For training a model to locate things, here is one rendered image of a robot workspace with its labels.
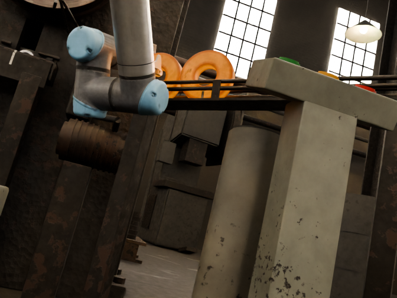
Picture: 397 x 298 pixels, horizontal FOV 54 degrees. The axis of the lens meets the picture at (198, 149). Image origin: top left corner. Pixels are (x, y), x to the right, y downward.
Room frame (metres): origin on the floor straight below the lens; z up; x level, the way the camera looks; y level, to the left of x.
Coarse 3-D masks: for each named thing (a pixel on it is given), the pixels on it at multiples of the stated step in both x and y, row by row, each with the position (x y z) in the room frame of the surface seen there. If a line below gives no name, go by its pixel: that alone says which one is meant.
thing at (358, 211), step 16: (352, 208) 3.04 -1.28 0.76; (368, 208) 2.98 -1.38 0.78; (352, 224) 3.03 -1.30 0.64; (368, 224) 2.98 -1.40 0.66; (352, 240) 3.02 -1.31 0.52; (368, 240) 2.98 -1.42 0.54; (336, 256) 3.09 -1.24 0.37; (352, 256) 3.01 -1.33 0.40; (336, 272) 3.07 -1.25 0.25; (352, 272) 3.00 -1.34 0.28; (336, 288) 3.06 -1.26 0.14; (352, 288) 2.99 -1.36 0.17
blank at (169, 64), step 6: (156, 54) 1.08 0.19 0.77; (162, 54) 1.08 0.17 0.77; (168, 54) 1.07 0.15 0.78; (162, 60) 1.07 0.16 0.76; (168, 60) 1.07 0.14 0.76; (174, 60) 1.06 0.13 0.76; (162, 66) 1.07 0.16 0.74; (168, 66) 1.06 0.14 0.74; (174, 66) 1.06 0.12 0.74; (180, 66) 1.06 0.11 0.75; (168, 72) 1.06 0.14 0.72; (174, 72) 1.05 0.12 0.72; (180, 72) 1.05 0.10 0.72; (168, 78) 1.06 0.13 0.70; (174, 78) 1.05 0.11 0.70; (174, 96) 1.08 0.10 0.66
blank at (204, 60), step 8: (192, 56) 1.04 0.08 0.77; (200, 56) 1.03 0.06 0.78; (208, 56) 1.02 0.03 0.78; (216, 56) 1.01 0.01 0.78; (224, 56) 1.00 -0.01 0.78; (184, 64) 1.05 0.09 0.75; (192, 64) 1.04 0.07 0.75; (200, 64) 1.03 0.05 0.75; (208, 64) 1.02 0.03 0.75; (216, 64) 1.01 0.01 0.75; (224, 64) 1.00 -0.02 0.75; (184, 72) 1.04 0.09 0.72; (192, 72) 1.03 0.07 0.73; (200, 72) 1.05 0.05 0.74; (224, 72) 1.00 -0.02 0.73; (232, 72) 0.99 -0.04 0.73; (192, 96) 1.03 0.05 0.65; (200, 96) 1.02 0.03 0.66; (208, 96) 1.01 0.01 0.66; (224, 96) 1.02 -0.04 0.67
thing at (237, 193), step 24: (240, 144) 0.72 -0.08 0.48; (264, 144) 0.71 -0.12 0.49; (240, 168) 0.72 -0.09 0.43; (264, 168) 0.71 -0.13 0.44; (216, 192) 0.76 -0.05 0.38; (240, 192) 0.71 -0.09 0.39; (264, 192) 0.72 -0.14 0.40; (216, 216) 0.74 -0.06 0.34; (240, 216) 0.71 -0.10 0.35; (216, 240) 0.73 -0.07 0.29; (240, 240) 0.71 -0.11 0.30; (216, 264) 0.72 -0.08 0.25; (240, 264) 0.71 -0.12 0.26; (216, 288) 0.72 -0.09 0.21; (240, 288) 0.71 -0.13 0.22
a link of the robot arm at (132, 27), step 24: (120, 0) 0.66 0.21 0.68; (144, 0) 0.67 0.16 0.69; (120, 24) 0.69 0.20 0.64; (144, 24) 0.69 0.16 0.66; (120, 48) 0.72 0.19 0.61; (144, 48) 0.72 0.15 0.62; (120, 72) 0.75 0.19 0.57; (144, 72) 0.74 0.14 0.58; (120, 96) 0.78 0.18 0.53; (144, 96) 0.76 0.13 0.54; (168, 96) 0.80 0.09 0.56
